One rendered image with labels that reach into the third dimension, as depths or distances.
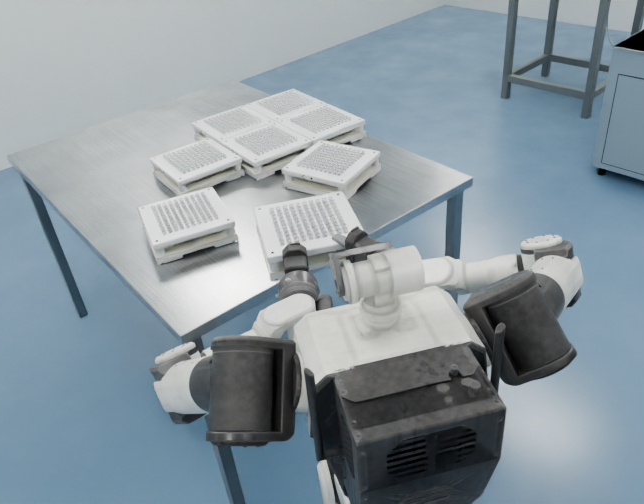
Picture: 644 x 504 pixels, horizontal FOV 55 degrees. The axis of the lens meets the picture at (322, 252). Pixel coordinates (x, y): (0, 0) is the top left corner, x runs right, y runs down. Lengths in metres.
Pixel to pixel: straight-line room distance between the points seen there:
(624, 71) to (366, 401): 3.13
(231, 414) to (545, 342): 0.47
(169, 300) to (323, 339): 0.85
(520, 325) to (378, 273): 0.24
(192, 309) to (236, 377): 0.78
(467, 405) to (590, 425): 1.70
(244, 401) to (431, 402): 0.25
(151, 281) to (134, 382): 1.04
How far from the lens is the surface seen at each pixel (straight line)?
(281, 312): 1.22
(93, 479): 2.50
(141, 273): 1.83
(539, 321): 0.98
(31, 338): 3.22
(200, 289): 1.71
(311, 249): 1.45
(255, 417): 0.89
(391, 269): 0.86
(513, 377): 1.00
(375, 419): 0.81
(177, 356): 1.14
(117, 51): 5.18
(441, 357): 0.88
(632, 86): 3.76
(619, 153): 3.91
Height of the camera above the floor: 1.87
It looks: 35 degrees down
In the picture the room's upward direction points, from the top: 6 degrees counter-clockwise
